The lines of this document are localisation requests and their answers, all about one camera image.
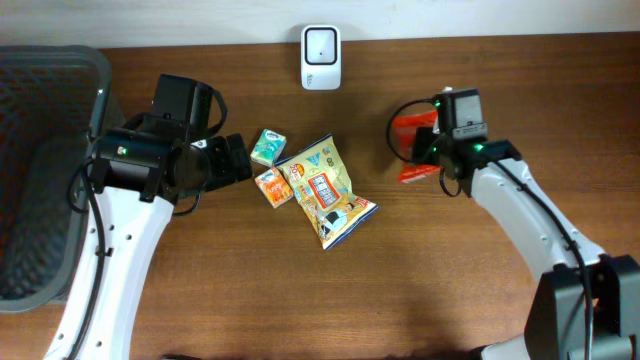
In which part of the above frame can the teal tissue pack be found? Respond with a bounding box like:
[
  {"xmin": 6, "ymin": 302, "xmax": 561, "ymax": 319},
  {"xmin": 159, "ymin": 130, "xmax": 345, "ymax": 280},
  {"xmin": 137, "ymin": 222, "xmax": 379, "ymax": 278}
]
[{"xmin": 250, "ymin": 129, "xmax": 287, "ymax": 168}]

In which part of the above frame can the orange tissue pack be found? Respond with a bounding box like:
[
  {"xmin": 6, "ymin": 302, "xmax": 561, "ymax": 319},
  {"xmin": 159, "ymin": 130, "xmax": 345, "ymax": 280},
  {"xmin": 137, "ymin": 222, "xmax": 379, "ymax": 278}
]
[{"xmin": 255, "ymin": 167, "xmax": 294, "ymax": 208}]

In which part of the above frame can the red snack bag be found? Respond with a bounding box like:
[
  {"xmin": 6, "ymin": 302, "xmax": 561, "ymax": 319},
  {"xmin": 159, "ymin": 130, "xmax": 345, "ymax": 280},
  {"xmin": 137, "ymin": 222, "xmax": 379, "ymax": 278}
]
[{"xmin": 392, "ymin": 110, "xmax": 440, "ymax": 184}]

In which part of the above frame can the yellow wet wipes bag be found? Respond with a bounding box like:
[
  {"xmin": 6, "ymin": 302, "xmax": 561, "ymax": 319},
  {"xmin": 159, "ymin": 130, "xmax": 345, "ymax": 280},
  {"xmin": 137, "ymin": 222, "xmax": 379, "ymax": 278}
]
[{"xmin": 275, "ymin": 134, "xmax": 378, "ymax": 251}]

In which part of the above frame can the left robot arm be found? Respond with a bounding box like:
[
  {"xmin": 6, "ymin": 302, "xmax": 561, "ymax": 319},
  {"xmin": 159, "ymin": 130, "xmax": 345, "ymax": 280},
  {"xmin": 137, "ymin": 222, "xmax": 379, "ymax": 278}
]
[{"xmin": 46, "ymin": 129, "xmax": 252, "ymax": 359}]

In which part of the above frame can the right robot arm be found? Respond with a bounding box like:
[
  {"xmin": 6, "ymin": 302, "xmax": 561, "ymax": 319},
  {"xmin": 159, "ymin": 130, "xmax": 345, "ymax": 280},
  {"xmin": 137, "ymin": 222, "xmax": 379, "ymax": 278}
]
[{"xmin": 411, "ymin": 127, "xmax": 639, "ymax": 360}]

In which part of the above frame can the white barcode scanner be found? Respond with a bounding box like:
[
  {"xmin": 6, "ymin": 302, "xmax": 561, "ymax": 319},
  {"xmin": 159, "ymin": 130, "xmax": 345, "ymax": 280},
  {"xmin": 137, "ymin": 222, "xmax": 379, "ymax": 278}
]
[{"xmin": 300, "ymin": 24, "xmax": 342, "ymax": 91}]

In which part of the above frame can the grey plastic basket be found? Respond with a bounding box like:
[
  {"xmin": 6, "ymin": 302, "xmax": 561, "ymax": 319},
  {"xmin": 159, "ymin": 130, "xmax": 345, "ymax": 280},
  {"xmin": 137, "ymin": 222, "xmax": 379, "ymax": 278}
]
[{"xmin": 1, "ymin": 46, "xmax": 111, "ymax": 313}]

